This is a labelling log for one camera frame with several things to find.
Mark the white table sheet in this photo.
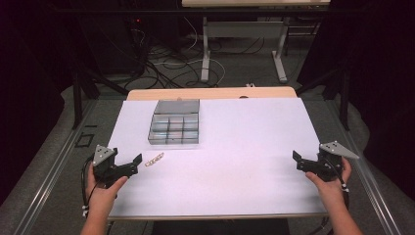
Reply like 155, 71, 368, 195
107, 97, 328, 219

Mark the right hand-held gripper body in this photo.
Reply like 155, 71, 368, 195
302, 140, 360, 183

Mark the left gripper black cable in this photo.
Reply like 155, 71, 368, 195
80, 156, 100, 219

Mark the clear plastic compartment box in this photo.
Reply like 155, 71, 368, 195
147, 98, 201, 146

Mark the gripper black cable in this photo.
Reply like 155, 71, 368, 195
309, 159, 350, 235
80, 156, 100, 219

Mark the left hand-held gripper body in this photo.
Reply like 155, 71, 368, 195
92, 144, 132, 190

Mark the pale chain bracelet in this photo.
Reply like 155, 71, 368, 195
144, 151, 165, 168

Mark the dark computer tower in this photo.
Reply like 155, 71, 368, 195
79, 14, 146, 76

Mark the white desk with metal legs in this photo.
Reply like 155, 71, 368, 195
181, 0, 332, 84

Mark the person's left hand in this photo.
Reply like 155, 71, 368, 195
85, 165, 129, 213

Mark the person's right hand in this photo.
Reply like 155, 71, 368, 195
304, 157, 353, 204

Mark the tangle of floor cables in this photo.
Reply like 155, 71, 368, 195
128, 16, 272, 90

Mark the aluminium floor rail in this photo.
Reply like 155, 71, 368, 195
324, 99, 404, 235
12, 99, 99, 235

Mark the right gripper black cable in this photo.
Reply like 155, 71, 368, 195
309, 159, 350, 235

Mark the black metal stand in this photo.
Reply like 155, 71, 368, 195
71, 63, 130, 130
295, 67, 352, 132

